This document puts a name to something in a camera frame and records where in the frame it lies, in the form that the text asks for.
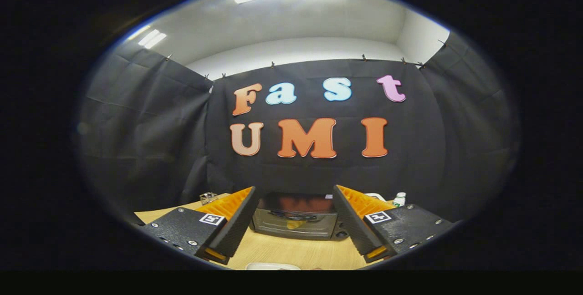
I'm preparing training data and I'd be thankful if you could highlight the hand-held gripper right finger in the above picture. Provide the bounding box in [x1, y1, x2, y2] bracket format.
[332, 184, 456, 263]

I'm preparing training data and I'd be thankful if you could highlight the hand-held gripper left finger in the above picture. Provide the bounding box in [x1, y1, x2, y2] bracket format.
[139, 186, 259, 265]

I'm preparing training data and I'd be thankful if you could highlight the black toaster oven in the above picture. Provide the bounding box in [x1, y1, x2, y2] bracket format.
[250, 192, 351, 241]

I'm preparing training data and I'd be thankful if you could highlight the white plate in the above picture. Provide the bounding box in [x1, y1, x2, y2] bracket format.
[246, 263, 301, 271]

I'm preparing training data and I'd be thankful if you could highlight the black backdrop cloth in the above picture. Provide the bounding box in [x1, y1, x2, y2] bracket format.
[75, 31, 522, 223]

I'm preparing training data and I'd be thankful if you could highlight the small ceiling light panel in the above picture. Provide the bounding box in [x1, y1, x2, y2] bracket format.
[137, 29, 168, 50]

